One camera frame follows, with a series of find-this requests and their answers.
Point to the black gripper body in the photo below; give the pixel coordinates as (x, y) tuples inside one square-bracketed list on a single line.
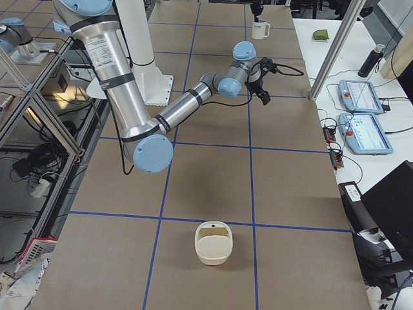
[(257, 7), (254, 86)]

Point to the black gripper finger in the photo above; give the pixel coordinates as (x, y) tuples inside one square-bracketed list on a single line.
[(264, 96)]

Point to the white HOME mug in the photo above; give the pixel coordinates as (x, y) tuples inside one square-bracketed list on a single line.
[(260, 29)]

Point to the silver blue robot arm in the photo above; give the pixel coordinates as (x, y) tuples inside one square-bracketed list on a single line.
[(114, 33)]

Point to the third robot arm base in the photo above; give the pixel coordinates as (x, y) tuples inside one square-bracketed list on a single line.
[(17, 41)]

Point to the green cloth pouch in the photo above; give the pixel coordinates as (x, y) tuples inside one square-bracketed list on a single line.
[(320, 35)]

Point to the orange terminal block strip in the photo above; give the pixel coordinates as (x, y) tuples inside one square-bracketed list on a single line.
[(334, 149)]

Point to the far teach pendant tablet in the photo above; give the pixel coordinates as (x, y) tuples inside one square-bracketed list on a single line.
[(359, 96)]

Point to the teach pendant tablet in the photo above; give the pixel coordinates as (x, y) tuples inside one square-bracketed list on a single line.
[(359, 96), (363, 134)]

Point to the near teach pendant tablet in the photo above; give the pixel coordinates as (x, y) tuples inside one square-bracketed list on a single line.
[(363, 134)]

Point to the black water bottle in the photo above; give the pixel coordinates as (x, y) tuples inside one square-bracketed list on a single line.
[(372, 59)]

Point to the cream plastic basket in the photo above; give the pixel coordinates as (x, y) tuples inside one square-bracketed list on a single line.
[(213, 242)]

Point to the black Huawei monitor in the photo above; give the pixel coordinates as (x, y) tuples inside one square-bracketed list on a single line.
[(389, 203)]

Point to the aluminium corner post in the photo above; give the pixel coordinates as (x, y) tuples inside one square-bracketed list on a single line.
[(342, 33)]

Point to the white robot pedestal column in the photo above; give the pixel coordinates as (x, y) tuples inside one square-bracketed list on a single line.
[(154, 86)]

